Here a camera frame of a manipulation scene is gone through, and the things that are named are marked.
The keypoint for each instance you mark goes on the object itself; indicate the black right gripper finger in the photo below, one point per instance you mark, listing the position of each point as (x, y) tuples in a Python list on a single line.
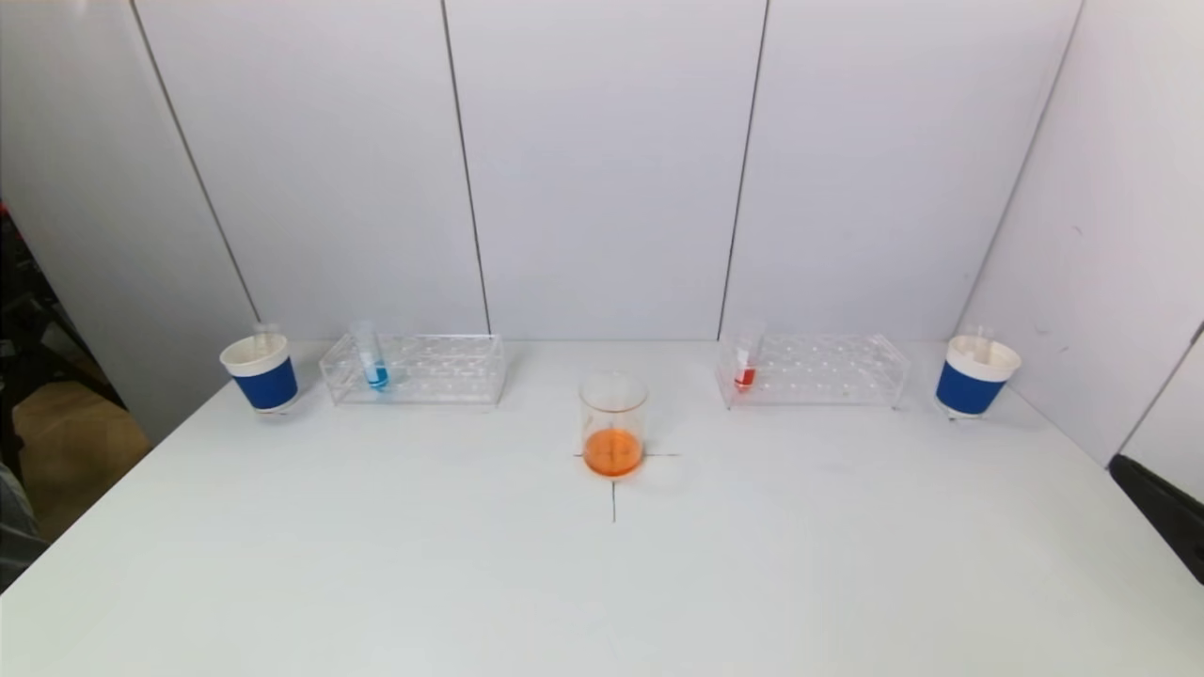
[(1171, 512)]

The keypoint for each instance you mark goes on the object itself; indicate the test tube with yellow pigment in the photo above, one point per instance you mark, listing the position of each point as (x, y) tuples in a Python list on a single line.
[(978, 343)]

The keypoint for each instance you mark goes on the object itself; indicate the clear acrylic test tube rack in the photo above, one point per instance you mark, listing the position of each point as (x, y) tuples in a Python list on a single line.
[(800, 372), (423, 372)]

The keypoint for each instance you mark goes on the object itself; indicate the test tube with red pigment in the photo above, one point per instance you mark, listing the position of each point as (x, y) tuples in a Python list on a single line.
[(745, 379)]

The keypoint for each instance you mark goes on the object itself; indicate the clear glass beaker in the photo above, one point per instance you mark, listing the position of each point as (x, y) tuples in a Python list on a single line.
[(612, 451)]

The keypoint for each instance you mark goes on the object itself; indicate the test tube with blue pigment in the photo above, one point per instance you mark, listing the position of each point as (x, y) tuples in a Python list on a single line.
[(376, 378)]

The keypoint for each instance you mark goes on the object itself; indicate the white paper cup blue sleeve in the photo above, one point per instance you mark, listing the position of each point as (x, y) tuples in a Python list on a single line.
[(969, 389), (266, 384)]

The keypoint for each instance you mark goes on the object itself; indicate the clear plastic wrap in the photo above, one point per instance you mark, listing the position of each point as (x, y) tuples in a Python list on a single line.
[(13, 517)]

